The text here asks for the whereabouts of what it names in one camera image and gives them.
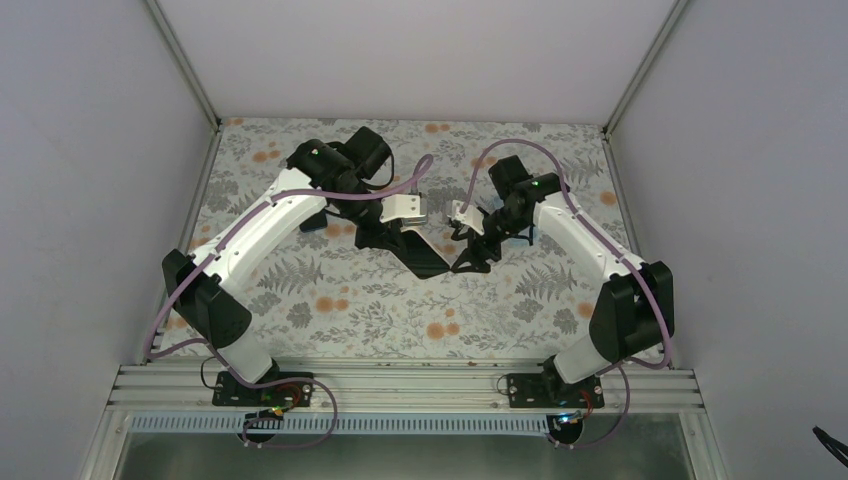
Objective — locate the aluminium rail frame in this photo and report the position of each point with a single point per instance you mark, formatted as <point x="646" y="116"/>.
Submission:
<point x="401" y="386"/>

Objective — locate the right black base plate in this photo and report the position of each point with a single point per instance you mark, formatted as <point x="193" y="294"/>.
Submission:
<point x="543" y="390"/>

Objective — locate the light blue cased phone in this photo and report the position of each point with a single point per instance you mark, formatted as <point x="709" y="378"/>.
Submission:
<point x="316" y="222"/>

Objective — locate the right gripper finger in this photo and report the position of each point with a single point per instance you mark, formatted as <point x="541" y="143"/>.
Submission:
<point x="465" y="233"/>
<point x="477" y="257"/>

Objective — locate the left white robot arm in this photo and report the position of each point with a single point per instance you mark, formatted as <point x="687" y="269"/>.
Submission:
<point x="199" y="284"/>

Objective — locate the black phone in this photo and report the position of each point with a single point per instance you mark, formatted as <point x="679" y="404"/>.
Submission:
<point x="419" y="256"/>

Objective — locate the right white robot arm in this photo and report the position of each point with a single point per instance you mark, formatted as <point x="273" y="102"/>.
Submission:
<point x="634" y="309"/>

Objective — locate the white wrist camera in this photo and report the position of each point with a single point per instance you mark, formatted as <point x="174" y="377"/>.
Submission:
<point x="469" y="216"/>
<point x="409" y="209"/>

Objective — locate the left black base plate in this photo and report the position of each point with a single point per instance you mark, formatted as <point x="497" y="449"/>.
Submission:
<point x="288" y="390"/>

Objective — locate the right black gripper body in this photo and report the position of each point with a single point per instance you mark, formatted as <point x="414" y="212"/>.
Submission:
<point x="515" y="225"/>

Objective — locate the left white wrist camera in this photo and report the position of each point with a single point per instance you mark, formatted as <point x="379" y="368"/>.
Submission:
<point x="409" y="209"/>

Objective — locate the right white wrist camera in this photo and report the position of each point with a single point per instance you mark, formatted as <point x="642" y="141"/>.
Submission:
<point x="469" y="216"/>

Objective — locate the white slotted cable duct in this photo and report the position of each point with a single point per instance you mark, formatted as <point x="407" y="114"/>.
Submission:
<point x="351" y="423"/>

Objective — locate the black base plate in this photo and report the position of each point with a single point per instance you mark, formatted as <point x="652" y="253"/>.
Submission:
<point x="288" y="390"/>
<point x="543" y="390"/>

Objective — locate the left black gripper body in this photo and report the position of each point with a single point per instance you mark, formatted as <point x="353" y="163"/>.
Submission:
<point x="349" y="206"/>

